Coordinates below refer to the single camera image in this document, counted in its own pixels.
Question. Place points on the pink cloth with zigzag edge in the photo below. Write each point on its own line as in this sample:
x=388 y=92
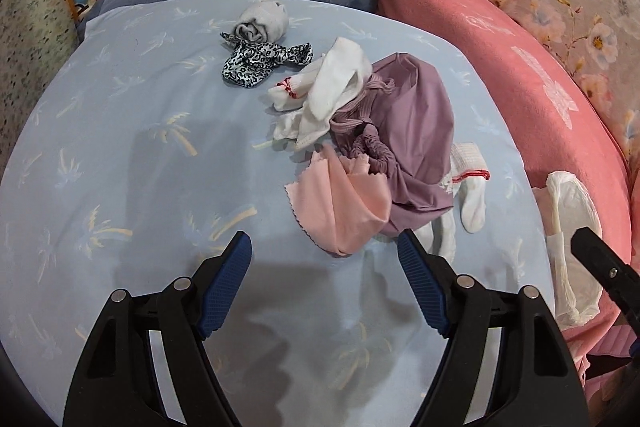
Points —
x=340 y=207

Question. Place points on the white bin with plastic liner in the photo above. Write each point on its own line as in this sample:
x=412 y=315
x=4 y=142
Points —
x=570 y=207

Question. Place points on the pink blanket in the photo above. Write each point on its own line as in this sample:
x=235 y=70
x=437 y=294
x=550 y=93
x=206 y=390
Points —
x=475 y=32

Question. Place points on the purple satin cloth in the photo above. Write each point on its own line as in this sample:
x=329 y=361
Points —
x=415 y=117

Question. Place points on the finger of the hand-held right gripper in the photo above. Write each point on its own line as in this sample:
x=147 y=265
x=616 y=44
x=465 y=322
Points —
x=607 y=269

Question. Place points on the grey sock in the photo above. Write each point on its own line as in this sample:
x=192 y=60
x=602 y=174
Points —
x=262 y=19

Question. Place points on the light blue palm print sheet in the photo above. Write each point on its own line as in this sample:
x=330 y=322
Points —
x=125 y=132

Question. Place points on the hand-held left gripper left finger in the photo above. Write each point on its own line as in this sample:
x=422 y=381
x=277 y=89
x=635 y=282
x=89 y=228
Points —
x=225 y=287

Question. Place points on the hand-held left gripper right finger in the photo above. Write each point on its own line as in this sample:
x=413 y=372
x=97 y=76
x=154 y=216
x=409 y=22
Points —
x=422 y=282

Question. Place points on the plain white sock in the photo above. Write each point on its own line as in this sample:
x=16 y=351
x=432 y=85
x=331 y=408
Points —
x=287 y=127
x=442 y=234
x=335 y=77

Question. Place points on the lilac ribbed cloth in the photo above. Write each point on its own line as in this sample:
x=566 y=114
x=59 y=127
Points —
x=350 y=119

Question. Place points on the white sock with red thread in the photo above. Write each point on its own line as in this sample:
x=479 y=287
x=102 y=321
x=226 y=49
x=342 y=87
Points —
x=282 y=97
x=472 y=202

